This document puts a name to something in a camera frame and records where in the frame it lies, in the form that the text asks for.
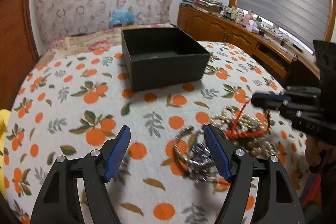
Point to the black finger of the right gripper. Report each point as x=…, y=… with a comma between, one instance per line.
x=268, y=101

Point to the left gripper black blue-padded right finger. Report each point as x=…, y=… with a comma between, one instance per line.
x=276, y=201

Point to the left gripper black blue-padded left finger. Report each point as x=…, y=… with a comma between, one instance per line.
x=58, y=199

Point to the black open jewelry box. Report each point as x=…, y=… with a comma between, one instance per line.
x=158, y=57

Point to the person's right hand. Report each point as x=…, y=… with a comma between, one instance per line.
x=318, y=154

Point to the wooden sideboard cabinet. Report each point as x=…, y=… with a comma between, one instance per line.
x=288, y=68

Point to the pink bottle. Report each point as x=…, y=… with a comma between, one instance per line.
x=247, y=18

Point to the orange fruit print blanket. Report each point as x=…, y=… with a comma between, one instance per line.
x=70, y=106

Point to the yellow plush toy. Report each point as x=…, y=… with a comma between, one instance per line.
x=4, y=117

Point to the stack of folded clothes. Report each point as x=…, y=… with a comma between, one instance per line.
x=210, y=6

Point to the wooden louvered door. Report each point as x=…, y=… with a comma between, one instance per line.
x=18, y=50

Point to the floral bed quilt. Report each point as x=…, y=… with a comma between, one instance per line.
x=74, y=45

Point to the blue plastic bag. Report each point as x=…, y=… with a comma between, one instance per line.
x=121, y=18

